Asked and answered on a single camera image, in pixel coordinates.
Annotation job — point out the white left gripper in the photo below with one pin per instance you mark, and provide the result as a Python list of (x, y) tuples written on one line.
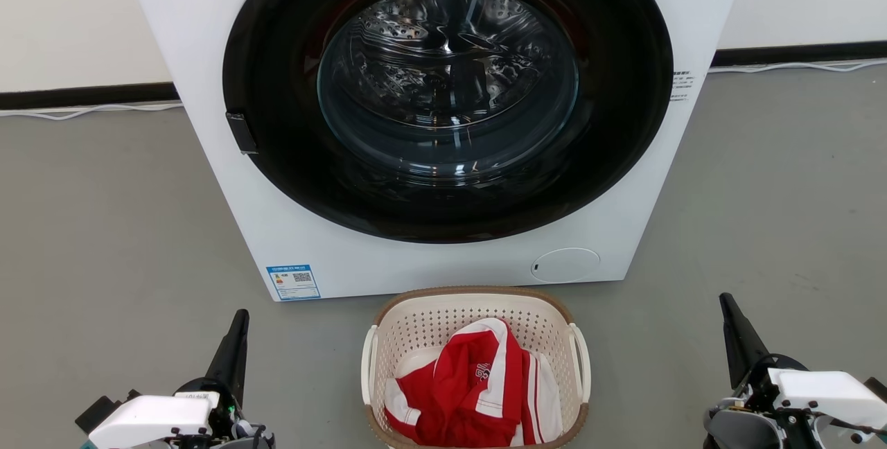
[(152, 418)]

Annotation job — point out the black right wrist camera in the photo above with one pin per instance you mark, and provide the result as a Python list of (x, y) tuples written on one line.
[(879, 388)]

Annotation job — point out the black baseboard strip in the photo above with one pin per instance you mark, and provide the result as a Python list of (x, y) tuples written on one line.
[(69, 95), (797, 54)]

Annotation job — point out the red and white jersey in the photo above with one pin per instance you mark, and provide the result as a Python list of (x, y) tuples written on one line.
[(464, 380)]

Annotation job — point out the round white filter cover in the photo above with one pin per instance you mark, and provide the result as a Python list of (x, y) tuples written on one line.
[(565, 265)]

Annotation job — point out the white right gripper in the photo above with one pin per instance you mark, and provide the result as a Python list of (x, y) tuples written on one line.
[(824, 393)]

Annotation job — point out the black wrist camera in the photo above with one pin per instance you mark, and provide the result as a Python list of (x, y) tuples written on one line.
[(97, 411), (879, 388)]

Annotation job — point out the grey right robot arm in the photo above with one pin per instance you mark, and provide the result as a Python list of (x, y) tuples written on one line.
[(734, 432)]

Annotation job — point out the round black washing machine door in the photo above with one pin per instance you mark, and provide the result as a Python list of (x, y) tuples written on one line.
[(624, 123)]

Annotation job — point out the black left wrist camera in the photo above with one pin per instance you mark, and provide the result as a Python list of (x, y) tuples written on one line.
[(97, 411)]

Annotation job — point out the cream perforated laundry basket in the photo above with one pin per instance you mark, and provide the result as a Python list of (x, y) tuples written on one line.
[(429, 324)]

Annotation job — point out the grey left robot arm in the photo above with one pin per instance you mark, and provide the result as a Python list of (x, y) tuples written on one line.
[(256, 438)]

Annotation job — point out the blue energy label sticker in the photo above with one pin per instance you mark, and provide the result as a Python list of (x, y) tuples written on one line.
[(293, 283)]

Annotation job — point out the white front-load washing machine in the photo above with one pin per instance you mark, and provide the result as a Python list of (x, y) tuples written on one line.
[(208, 19)]

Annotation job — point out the small printed text sticker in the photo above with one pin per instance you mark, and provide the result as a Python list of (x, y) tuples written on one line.
[(680, 86)]

